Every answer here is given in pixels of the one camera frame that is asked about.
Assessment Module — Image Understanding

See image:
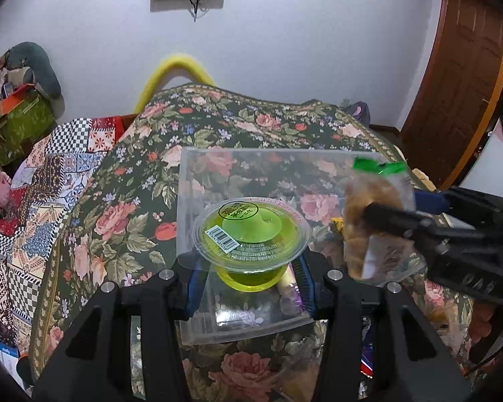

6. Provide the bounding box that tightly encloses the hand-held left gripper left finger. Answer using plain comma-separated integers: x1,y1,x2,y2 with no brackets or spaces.
31,259,207,402

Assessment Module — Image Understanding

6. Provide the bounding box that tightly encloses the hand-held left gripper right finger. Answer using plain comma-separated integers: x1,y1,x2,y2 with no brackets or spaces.
291,255,473,402

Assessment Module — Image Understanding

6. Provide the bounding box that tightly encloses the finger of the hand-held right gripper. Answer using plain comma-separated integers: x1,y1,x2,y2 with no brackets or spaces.
361,203,434,239
414,186,503,229

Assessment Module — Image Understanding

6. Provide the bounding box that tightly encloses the clear cracker bag green top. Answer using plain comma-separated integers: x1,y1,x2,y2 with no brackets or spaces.
343,157,426,282

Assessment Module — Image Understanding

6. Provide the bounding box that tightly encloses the green jelly cup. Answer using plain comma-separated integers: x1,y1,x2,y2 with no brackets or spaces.
191,197,312,294

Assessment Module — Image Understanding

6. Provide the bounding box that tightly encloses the clear plastic container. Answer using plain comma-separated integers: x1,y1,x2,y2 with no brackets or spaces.
175,146,408,345

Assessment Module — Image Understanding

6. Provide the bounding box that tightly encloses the pale wrapped candy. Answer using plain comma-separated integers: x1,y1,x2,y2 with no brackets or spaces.
277,266,309,317

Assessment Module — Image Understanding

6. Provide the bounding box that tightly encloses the blue and red snack packet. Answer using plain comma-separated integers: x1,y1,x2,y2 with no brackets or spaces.
358,322,378,400

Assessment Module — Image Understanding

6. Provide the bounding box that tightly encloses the floral blanket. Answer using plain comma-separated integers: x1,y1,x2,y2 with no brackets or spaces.
29,84,489,402

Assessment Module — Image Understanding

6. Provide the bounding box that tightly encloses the wooden door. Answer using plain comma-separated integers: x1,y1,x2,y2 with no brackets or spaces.
399,0,503,190

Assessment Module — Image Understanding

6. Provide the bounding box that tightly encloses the patchwork quilt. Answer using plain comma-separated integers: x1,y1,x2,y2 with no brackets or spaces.
0,116,124,354

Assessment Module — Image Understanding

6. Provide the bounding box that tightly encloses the white and blue box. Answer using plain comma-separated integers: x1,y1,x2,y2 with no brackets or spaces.
0,334,26,391

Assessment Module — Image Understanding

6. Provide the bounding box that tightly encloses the green patterned box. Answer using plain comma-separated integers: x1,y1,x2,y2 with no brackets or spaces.
0,92,56,165

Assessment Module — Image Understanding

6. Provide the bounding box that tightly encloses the orange box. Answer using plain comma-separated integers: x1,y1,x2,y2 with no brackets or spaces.
0,84,40,115

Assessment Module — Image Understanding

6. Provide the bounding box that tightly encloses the grey plush toy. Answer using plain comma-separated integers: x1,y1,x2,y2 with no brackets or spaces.
5,42,63,100

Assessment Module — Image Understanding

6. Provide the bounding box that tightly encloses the black monitor cable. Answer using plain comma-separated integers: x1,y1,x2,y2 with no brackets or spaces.
186,0,205,22

